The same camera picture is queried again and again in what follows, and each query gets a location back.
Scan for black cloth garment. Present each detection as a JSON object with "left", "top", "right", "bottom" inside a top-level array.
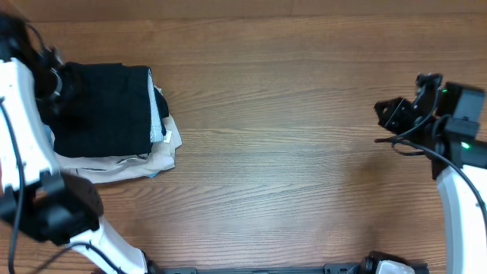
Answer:
[{"left": 42, "top": 62, "right": 169, "bottom": 158}]

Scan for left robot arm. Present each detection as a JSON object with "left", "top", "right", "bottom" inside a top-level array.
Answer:
[{"left": 1, "top": 13, "right": 159, "bottom": 273}]

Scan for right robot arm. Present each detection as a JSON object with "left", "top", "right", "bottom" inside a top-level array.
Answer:
[{"left": 374, "top": 74, "right": 486, "bottom": 274}]

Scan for beige folded trousers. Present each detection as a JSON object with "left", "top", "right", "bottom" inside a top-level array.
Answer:
[{"left": 55, "top": 113, "right": 182, "bottom": 183}]

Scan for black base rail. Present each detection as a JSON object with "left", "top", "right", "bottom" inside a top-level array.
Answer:
[{"left": 162, "top": 263, "right": 360, "bottom": 274}]

